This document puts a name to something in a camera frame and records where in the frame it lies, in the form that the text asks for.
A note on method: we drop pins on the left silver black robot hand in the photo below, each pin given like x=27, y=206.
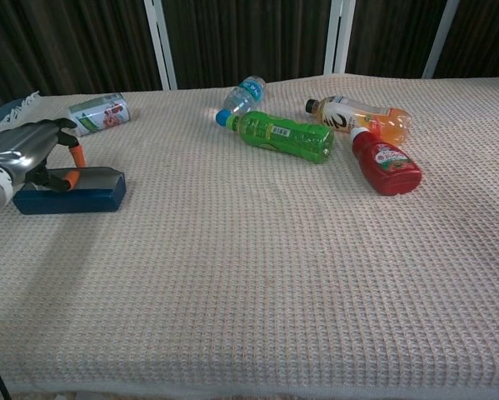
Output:
x=28, y=146

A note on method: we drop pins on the silver box with blue edge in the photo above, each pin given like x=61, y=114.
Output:
x=86, y=200

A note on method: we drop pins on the white green drink can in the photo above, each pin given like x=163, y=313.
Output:
x=101, y=114

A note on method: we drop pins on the clear water bottle blue cap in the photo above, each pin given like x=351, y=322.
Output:
x=245, y=98

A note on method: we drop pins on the beige waffle tablecloth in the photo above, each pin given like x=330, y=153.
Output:
x=253, y=271

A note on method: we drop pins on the green tea bottle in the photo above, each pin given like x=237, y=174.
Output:
x=286, y=137

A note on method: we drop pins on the orange juice bottle black cap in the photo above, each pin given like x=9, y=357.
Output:
x=345, y=114

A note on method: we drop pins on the red ketchup bottle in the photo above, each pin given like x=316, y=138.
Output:
x=386, y=166

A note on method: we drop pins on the white partition frame post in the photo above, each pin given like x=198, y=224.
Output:
x=159, y=41
x=438, y=37
x=338, y=37

